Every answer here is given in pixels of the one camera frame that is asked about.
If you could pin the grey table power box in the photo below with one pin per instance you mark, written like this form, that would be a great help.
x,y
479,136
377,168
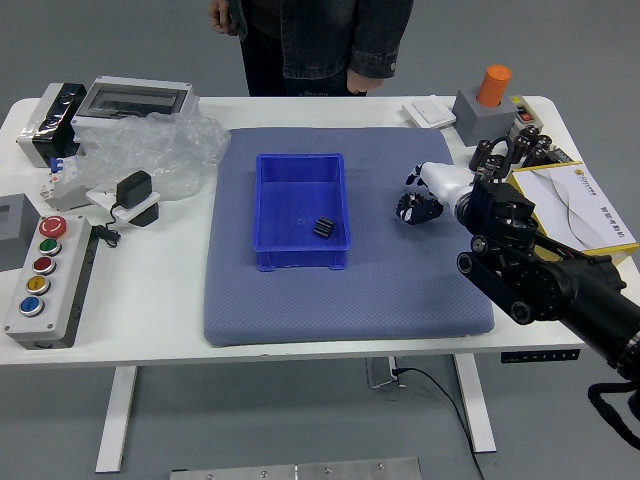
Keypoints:
x,y
382,372

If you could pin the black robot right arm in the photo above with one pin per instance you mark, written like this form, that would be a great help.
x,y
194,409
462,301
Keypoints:
x,y
550,280

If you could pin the black table control panel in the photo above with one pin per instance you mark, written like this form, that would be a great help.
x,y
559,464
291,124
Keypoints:
x,y
540,356

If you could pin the white table leg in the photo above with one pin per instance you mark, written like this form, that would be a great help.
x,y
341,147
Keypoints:
x,y
475,400
117,415

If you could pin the grey enclosure with clear lid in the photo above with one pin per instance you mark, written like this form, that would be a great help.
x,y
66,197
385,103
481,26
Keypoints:
x,y
135,100

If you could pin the yellow and white carton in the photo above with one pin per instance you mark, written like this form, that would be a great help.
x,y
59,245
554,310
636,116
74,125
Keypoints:
x,y
575,200

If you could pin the white wall switch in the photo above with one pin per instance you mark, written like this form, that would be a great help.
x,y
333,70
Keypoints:
x,y
430,112

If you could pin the person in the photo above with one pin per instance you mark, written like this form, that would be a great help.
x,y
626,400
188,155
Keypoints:
x,y
310,35

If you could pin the person's left forearm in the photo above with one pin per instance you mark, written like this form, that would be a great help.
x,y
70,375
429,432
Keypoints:
x,y
374,45

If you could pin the blue plastic box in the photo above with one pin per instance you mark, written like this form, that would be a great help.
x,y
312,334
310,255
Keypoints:
x,y
290,210

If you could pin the white bracket with black block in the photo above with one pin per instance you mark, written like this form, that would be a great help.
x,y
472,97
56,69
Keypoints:
x,y
145,212

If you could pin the black and white junction box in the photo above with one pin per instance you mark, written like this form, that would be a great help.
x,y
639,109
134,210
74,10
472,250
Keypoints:
x,y
47,125

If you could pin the big black gear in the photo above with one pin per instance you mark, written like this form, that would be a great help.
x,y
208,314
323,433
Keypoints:
x,y
405,205

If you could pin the grey block holder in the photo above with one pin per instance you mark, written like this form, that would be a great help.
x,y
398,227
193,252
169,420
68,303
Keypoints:
x,y
485,122

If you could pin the white circuit breaker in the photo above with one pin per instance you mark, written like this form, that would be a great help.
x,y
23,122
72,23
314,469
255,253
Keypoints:
x,y
60,185

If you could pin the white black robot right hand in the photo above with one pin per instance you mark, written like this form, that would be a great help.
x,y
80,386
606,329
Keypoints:
x,y
445,180

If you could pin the black power adapter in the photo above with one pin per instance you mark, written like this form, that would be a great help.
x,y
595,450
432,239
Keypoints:
x,y
134,189

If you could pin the person's left hand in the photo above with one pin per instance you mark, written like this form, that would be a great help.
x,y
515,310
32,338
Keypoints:
x,y
360,82

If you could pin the grey metal plate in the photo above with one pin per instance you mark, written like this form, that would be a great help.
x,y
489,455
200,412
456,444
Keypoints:
x,y
300,470

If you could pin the small black gear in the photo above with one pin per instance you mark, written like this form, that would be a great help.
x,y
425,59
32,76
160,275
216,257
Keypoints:
x,y
324,228

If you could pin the grey box with window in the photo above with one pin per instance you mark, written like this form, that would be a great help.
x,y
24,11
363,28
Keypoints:
x,y
15,230

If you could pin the small black electronic module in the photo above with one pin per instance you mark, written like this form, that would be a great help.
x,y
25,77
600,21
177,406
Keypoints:
x,y
560,157

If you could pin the switch box with red button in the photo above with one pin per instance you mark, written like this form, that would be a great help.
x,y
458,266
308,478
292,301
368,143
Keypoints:
x,y
526,111

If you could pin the grey push-button control box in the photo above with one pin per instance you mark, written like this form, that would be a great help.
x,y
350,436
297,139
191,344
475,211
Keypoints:
x,y
47,285

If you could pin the blue-grey padded mat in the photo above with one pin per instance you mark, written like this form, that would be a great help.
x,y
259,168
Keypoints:
x,y
350,300

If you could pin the person's right hand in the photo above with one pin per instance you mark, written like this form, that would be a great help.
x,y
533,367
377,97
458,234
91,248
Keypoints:
x,y
222,15

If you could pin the clear plastic bag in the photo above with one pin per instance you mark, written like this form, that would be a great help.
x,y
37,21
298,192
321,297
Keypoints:
x,y
160,150

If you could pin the orange cylinder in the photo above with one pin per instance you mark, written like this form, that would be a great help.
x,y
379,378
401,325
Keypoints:
x,y
494,85

